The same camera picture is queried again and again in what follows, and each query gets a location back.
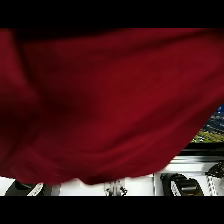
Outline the red T-shirt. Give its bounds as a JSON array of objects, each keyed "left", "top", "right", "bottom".
[{"left": 0, "top": 28, "right": 224, "bottom": 186}]

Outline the silver frame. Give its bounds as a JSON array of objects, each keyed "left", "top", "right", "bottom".
[{"left": 0, "top": 155, "right": 224, "bottom": 197}]

